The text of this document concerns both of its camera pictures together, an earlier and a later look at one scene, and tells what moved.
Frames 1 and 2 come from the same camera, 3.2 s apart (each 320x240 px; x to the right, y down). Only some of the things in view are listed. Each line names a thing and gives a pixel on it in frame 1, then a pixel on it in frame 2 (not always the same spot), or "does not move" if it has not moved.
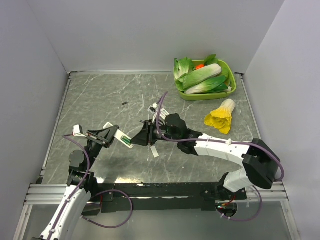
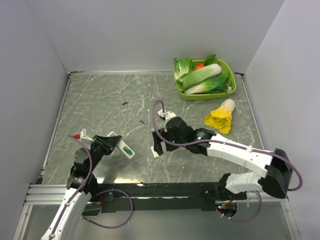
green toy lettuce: [182, 67] does not move
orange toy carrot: [199, 66] does not move
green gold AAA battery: [126, 140] → [128, 150]
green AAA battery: [126, 140] → [127, 151]
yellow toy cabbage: [221, 117] does not move
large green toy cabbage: [209, 71] does not move
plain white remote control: [121, 136] → [123, 146]
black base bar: [189, 196] does not move
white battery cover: [154, 151] does not move
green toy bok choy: [215, 84] does not move
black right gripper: [142, 138] → [157, 146]
